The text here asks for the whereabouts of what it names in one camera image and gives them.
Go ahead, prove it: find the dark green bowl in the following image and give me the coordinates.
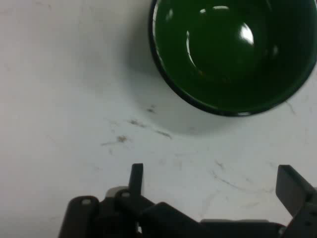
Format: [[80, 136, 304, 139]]
[[148, 0, 317, 117]]

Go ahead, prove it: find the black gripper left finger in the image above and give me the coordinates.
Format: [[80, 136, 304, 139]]
[[59, 163, 200, 238]]

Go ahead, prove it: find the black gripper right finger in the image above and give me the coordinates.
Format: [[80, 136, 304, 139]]
[[275, 164, 317, 238]]

